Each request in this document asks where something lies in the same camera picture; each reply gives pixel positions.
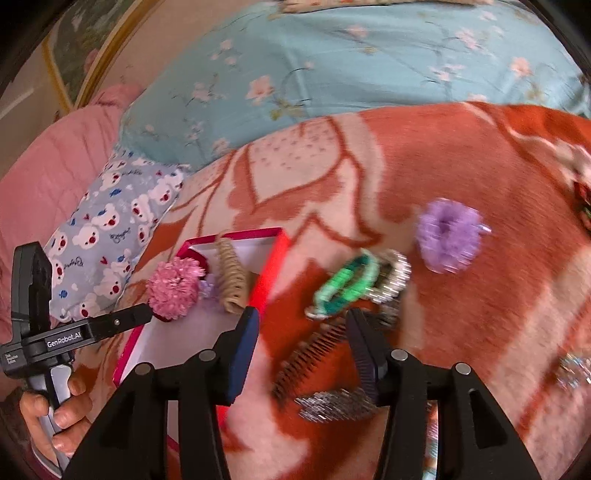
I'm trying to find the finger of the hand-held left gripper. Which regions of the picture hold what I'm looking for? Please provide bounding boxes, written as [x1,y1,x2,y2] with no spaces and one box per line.
[90,303,154,340]

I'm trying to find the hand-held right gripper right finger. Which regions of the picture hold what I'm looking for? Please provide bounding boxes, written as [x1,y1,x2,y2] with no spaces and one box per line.
[346,308,542,480]

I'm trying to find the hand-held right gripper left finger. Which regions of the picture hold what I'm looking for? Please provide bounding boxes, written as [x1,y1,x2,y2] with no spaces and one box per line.
[61,306,260,480]

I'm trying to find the black hair comb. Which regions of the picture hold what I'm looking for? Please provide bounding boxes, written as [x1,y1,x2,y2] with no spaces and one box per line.
[271,318,354,407]

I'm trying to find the pink flower hair tie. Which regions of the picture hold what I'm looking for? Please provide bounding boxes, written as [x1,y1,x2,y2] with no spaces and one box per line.
[147,257,205,321]

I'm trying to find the red jewelry box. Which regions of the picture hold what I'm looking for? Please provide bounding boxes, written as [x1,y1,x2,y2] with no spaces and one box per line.
[113,227,290,455]

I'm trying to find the green hair clip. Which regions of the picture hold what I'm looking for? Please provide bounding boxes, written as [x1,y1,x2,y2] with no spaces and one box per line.
[305,249,380,320]

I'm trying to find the beige spiral hair tie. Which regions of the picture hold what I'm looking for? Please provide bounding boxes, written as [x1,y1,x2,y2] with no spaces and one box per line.
[215,235,254,315]

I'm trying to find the person's left hand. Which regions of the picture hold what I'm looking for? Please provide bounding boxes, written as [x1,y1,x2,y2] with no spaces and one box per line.
[19,369,93,472]

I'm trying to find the silver rhinestone hair clip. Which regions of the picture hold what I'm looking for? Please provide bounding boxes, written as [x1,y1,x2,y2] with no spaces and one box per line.
[294,387,380,423]

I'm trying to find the bear print pillow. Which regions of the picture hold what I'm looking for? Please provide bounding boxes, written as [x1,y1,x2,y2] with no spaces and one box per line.
[44,148,191,321]

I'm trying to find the silver beaded hair clip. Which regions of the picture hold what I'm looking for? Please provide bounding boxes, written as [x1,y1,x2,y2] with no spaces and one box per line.
[367,249,413,326]

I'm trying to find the pink quilt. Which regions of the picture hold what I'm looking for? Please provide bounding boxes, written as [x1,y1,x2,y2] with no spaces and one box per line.
[0,83,144,342]

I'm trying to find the purple fluffy scrunchie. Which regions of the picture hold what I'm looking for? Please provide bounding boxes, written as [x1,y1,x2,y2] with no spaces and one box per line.
[416,198,491,274]

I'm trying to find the sparkly rhinestone hair accessory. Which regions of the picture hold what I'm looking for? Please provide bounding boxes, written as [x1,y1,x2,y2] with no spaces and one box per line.
[555,351,591,391]

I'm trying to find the orange patterned blanket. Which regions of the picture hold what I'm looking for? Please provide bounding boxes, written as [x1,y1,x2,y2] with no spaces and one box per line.
[74,102,591,480]

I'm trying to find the red green hair accessory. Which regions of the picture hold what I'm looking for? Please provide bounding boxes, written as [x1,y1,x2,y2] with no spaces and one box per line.
[573,180,591,232]

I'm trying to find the gold framed picture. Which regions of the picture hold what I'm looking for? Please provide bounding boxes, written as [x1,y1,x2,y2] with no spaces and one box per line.
[41,0,167,114]

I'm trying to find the light blue floral pillow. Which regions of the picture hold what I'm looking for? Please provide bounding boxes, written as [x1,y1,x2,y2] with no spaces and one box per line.
[117,0,591,171]

